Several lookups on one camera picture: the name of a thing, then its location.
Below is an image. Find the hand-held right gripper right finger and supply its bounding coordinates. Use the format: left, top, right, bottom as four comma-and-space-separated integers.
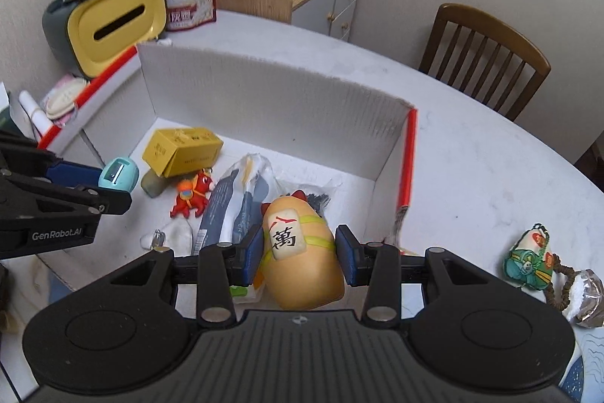
334, 224, 496, 323

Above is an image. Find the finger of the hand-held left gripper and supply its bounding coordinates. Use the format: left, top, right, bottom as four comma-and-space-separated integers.
0, 174, 134, 261
0, 131, 107, 189

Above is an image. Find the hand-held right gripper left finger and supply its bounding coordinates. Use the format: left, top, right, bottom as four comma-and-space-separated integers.
111, 224, 265, 323

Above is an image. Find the teal egg-shaped sharpener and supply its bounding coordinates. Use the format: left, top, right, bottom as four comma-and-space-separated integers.
97, 156, 140, 191

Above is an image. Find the beige plush toy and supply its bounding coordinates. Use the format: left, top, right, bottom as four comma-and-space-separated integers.
261, 190, 344, 310

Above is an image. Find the foil snack bag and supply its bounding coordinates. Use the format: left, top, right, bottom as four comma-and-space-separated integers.
191, 153, 279, 259

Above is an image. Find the white tooth plush keychain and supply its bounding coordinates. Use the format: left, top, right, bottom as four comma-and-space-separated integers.
140, 219, 195, 253

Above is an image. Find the red horse keychain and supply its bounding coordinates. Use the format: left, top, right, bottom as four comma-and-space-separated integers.
170, 169, 215, 219

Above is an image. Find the small yellow box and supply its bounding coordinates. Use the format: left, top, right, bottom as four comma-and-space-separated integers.
142, 128, 224, 178

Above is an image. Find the red cardboard box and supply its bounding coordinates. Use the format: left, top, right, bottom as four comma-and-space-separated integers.
35, 42, 421, 295

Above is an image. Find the white tube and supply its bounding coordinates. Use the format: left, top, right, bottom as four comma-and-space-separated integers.
19, 90, 52, 139

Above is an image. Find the pink white oval pouch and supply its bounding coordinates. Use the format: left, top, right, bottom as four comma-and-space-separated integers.
42, 75, 90, 120

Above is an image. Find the small grey-green object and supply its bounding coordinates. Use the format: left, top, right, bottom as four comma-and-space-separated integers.
140, 169, 166, 198

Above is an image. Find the yellow grey tissue box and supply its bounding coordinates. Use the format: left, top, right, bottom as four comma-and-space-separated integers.
42, 0, 168, 79

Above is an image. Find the green embroidered sachet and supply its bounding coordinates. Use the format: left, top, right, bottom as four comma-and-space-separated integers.
502, 224, 558, 290

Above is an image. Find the clear bag with white contents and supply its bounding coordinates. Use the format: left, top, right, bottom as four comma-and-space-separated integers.
564, 268, 604, 328

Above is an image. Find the dark wooden chair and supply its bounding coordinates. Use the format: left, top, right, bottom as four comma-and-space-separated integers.
418, 3, 552, 123

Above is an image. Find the brown bead bracelet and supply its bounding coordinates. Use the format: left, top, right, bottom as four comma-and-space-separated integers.
545, 254, 579, 314

